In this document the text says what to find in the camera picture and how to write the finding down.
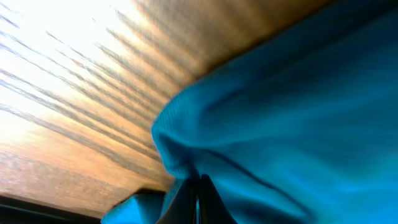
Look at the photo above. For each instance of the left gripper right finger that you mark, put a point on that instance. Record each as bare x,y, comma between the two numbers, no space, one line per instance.
212,208

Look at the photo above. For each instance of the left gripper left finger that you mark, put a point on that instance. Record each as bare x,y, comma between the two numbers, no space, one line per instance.
183,208

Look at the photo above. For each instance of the blue t-shirt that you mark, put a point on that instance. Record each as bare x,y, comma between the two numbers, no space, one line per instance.
302,129

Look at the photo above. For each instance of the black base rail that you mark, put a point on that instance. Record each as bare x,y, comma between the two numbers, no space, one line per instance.
14,211

